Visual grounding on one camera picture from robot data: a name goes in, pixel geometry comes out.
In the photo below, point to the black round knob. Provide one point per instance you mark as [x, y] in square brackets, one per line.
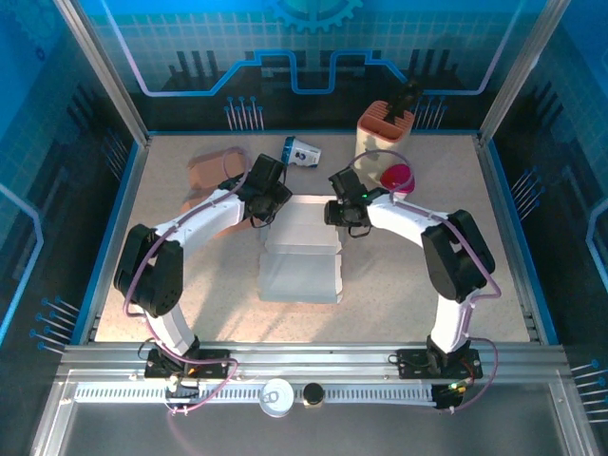
[313, 394]

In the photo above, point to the aluminium frame rail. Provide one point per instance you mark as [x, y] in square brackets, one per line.
[309, 356]

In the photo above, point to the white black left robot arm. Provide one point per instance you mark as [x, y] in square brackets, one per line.
[204, 214]

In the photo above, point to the brown cardboard box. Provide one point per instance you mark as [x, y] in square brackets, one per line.
[204, 173]

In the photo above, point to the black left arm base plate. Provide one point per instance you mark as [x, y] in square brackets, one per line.
[216, 363]

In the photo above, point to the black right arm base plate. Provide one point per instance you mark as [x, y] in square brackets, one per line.
[413, 363]

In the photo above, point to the black controller board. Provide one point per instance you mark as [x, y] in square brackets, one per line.
[449, 394]
[180, 392]

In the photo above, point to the white round tin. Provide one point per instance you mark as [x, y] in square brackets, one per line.
[276, 398]

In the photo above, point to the white container pink lid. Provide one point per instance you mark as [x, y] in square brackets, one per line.
[394, 178]

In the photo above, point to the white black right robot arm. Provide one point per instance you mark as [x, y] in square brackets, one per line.
[404, 216]

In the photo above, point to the white paper box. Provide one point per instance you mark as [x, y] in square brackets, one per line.
[299, 275]

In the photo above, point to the blue white small carton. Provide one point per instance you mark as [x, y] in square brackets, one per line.
[301, 153]

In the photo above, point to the aluminium frame post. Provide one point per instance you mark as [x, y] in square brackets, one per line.
[109, 81]
[518, 81]

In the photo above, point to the beige knife block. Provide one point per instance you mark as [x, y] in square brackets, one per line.
[380, 138]

